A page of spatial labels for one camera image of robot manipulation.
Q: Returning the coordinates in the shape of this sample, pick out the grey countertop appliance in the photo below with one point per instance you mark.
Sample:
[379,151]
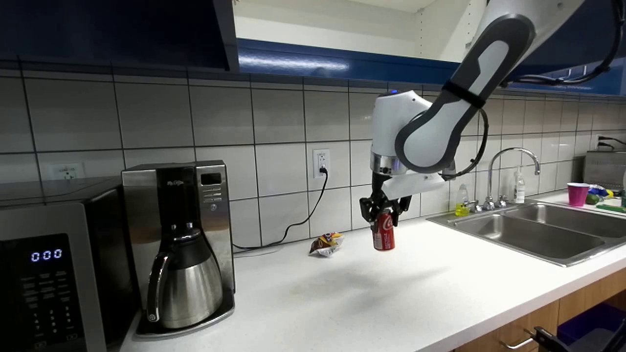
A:
[604,169]

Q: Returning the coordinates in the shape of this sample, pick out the stainless steel sink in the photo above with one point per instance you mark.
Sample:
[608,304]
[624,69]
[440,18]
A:
[541,237]

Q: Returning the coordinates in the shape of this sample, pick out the blue bin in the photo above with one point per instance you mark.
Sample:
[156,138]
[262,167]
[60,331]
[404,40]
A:
[590,325]

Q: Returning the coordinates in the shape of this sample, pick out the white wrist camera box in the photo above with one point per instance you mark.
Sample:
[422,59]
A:
[418,185]

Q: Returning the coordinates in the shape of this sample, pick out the small white bottle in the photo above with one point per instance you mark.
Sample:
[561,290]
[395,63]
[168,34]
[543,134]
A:
[520,190]

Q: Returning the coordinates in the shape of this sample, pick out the blue open wall cabinet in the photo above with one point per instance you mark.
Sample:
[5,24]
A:
[307,61]

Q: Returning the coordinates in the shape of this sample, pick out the green items by sink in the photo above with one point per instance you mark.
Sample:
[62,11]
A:
[600,196]

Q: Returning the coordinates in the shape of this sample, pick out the wooden base cabinet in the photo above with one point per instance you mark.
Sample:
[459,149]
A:
[541,320]

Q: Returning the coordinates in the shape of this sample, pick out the stainless black coffee maker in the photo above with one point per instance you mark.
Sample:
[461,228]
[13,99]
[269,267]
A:
[209,208]

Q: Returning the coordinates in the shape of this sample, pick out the black silver microwave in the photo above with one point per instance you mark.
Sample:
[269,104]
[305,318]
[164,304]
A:
[60,275]

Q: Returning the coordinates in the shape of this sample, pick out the clear yellow dish soap bottle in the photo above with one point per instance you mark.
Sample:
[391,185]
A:
[463,208]

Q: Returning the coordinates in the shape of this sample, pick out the blue open cabinet door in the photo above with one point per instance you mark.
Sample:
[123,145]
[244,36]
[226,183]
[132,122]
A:
[588,81]

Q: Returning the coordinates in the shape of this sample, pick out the pink plastic cup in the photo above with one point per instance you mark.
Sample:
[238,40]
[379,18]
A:
[579,196]

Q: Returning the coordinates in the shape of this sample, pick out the chrome faucet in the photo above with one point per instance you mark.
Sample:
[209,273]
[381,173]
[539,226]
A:
[516,151]

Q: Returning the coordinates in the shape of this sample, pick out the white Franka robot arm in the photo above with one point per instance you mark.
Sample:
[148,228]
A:
[432,130]

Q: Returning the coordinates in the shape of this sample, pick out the crumpled snack wrapper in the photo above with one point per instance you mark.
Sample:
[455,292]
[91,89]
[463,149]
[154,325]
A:
[326,243]

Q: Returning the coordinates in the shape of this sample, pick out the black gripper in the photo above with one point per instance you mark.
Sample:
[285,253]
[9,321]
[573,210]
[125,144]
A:
[381,187]

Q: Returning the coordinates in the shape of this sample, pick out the dark blue closed cabinet door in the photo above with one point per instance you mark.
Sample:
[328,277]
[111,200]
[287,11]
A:
[111,30]

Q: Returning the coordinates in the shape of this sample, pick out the red soda can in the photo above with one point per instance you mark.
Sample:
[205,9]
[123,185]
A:
[385,233]

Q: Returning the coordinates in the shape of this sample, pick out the black clamp object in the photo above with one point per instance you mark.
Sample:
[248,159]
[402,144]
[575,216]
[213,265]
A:
[547,341]

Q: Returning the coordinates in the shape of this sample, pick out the white wall outlet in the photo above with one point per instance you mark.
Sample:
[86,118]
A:
[322,159]
[70,173]

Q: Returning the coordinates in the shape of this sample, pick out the stainless steel carafe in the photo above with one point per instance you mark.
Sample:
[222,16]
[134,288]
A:
[189,286]

